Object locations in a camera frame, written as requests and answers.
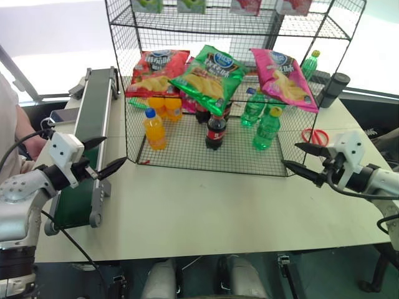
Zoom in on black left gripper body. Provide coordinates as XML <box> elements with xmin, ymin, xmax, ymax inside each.
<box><xmin>71</xmin><ymin>157</ymin><xmax>99</xmax><ymax>186</ymax></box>

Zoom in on red scissors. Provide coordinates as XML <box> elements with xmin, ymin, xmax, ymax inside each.
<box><xmin>300</xmin><ymin>127</ymin><xmax>330</xmax><ymax>146</ymax></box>

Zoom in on green striped snack packet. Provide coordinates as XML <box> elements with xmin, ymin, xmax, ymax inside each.
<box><xmin>128</xmin><ymin>97</ymin><xmax>151</xmax><ymax>110</ymax></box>

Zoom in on grey rounded leg cover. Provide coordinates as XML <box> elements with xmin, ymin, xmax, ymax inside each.
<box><xmin>228</xmin><ymin>254</ymin><xmax>269</xmax><ymax>299</ymax></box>
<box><xmin>141</xmin><ymin>257</ymin><xmax>179</xmax><ymax>299</ymax></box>

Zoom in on green drink carton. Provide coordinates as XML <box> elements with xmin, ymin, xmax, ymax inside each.
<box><xmin>176</xmin><ymin>0</ymin><xmax>207</xmax><ymax>14</ymax></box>
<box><xmin>130</xmin><ymin>0</ymin><xmax>164</xmax><ymax>14</ymax></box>

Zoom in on green soda bottle yellow cap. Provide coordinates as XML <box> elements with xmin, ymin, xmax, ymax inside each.
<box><xmin>252</xmin><ymin>106</ymin><xmax>283</xmax><ymax>151</ymax></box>
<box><xmin>300</xmin><ymin>49</ymin><xmax>322</xmax><ymax>80</ymax></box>

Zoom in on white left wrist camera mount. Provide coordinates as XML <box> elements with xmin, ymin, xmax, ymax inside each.
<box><xmin>49</xmin><ymin>131</ymin><xmax>85</xmax><ymax>189</ymax></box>

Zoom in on cola bottle red label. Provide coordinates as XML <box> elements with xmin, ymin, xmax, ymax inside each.
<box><xmin>204</xmin><ymin>113</ymin><xmax>228</xmax><ymax>152</ymax></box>

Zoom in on green conveyor belt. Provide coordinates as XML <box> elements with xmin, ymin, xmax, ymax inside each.
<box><xmin>43</xmin><ymin>66</ymin><xmax>122</xmax><ymax>237</ymax></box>

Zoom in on black wire rack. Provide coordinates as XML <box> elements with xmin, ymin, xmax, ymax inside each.
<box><xmin>104</xmin><ymin>0</ymin><xmax>368</xmax><ymax>178</ymax></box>

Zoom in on pink chips bag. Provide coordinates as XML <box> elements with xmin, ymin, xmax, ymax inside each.
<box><xmin>249</xmin><ymin>47</ymin><xmax>320</xmax><ymax>114</ymax></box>

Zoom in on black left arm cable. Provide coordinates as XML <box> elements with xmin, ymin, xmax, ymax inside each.
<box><xmin>0</xmin><ymin>128</ymin><xmax>55</xmax><ymax>171</ymax></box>

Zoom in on black table leg frame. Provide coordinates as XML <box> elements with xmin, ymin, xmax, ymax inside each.
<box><xmin>357</xmin><ymin>245</ymin><xmax>399</xmax><ymax>294</ymax></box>

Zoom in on black cylinder device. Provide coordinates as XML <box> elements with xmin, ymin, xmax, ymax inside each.
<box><xmin>319</xmin><ymin>72</ymin><xmax>351</xmax><ymax>109</ymax></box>

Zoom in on red drink carton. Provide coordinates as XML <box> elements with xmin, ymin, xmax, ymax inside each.
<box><xmin>275</xmin><ymin>0</ymin><xmax>310</xmax><ymax>16</ymax></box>
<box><xmin>229</xmin><ymin>0</ymin><xmax>261</xmax><ymax>16</ymax></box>

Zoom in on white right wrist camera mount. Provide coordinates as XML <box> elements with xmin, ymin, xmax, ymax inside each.
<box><xmin>327</xmin><ymin>130</ymin><xmax>365</xmax><ymax>190</ymax></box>

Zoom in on orange soda bottle blue cap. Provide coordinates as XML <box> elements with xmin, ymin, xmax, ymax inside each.
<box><xmin>143</xmin><ymin>107</ymin><xmax>167</xmax><ymax>151</ymax></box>

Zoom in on person in white shirt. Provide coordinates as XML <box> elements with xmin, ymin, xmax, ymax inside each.
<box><xmin>0</xmin><ymin>72</ymin><xmax>36</xmax><ymax>178</ymax></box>

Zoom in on green chips bag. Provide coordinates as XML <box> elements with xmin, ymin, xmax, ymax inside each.
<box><xmin>168</xmin><ymin>44</ymin><xmax>251</xmax><ymax>118</ymax></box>

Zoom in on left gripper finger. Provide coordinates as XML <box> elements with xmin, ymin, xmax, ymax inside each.
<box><xmin>81</xmin><ymin>136</ymin><xmax>108</xmax><ymax>151</ymax></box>
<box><xmin>94</xmin><ymin>156</ymin><xmax>128</xmax><ymax>181</ymax></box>

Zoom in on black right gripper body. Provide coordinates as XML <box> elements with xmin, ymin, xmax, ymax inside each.
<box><xmin>322</xmin><ymin>154</ymin><xmax>346</xmax><ymax>185</ymax></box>

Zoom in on dark flat tablet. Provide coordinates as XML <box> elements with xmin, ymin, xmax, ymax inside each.
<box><xmin>49</xmin><ymin>108</ymin><xmax>79</xmax><ymax>125</ymax></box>

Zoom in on black floor cable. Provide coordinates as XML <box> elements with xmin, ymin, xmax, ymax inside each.
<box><xmin>39</xmin><ymin>210</ymin><xmax>108</xmax><ymax>299</ymax></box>

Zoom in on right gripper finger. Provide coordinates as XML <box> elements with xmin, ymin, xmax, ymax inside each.
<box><xmin>281</xmin><ymin>159</ymin><xmax>325</xmax><ymax>188</ymax></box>
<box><xmin>294</xmin><ymin>142</ymin><xmax>330</xmax><ymax>159</ymax></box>

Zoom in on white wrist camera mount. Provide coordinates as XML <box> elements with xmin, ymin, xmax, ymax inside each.
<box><xmin>327</xmin><ymin>130</ymin><xmax>365</xmax><ymax>190</ymax></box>
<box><xmin>49</xmin><ymin>131</ymin><xmax>85</xmax><ymax>189</ymax></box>

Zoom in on red chips bag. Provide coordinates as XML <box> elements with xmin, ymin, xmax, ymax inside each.
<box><xmin>128</xmin><ymin>49</ymin><xmax>191</xmax><ymax>98</ymax></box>

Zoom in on black table leg bracket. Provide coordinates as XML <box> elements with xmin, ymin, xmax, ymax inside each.
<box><xmin>276</xmin><ymin>253</ymin><xmax>300</xmax><ymax>299</ymax></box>
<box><xmin>107</xmin><ymin>273</ymin><xmax>129</xmax><ymax>299</ymax></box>

